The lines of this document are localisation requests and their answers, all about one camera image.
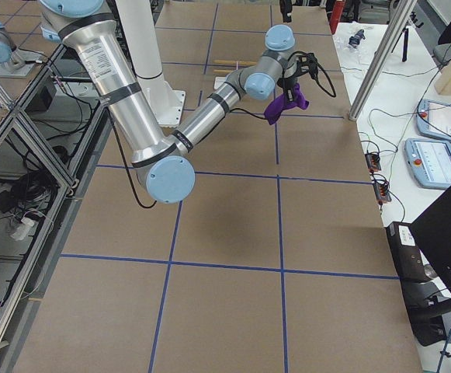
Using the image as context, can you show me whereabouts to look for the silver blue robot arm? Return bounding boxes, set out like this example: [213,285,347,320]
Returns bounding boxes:
[40,1,297,204]

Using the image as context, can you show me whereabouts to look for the spare robot arm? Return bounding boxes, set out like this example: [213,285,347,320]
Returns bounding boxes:
[0,23,35,78]

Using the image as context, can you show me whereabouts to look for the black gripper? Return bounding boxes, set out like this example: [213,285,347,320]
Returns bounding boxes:
[281,54,307,93]

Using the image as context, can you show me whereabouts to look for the orange connector box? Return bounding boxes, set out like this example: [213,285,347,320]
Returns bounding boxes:
[371,173,392,206]
[365,152,381,173]

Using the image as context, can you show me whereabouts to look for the orange connector box upper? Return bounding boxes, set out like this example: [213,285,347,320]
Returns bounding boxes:
[365,152,381,173]

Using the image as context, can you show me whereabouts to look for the lower teach pendant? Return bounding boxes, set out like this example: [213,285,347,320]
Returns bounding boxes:
[404,138,451,190]

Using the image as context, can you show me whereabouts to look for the upper teach pendant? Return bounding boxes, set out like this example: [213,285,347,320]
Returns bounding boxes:
[415,99,451,142]

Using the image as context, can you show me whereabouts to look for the purple microfiber towel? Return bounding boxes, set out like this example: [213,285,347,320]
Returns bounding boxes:
[264,83,310,125]

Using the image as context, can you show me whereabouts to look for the dark blue object in plastic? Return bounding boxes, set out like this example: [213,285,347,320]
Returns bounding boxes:
[348,29,366,49]

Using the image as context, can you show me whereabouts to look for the red cylinder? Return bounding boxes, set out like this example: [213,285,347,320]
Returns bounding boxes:
[329,0,345,27]

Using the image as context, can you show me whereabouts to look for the upper wooden rack rod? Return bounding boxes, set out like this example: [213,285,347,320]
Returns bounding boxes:
[213,59,256,68]

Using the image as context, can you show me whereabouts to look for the black computer box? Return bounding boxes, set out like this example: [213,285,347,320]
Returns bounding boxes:
[386,221,451,347]

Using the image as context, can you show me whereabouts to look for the aluminium frame post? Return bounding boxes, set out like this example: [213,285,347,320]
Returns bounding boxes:
[349,0,418,121]

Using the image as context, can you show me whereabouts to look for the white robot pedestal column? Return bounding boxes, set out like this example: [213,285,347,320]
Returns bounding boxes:
[116,0,186,127]

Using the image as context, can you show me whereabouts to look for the orange connector box lower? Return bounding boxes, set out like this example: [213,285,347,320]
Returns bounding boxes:
[371,173,392,206]

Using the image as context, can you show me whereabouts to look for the aluminium frame cart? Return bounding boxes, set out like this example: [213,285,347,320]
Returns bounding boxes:
[0,47,109,372]

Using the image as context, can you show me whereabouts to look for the teach pendant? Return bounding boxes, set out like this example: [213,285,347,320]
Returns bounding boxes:
[415,99,451,142]
[404,138,451,190]

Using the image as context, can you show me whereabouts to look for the white towel rack base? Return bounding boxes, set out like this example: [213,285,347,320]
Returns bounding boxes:
[213,76,227,90]

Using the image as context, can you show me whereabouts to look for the black monitor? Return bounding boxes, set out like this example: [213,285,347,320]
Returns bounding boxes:
[410,186,451,291]

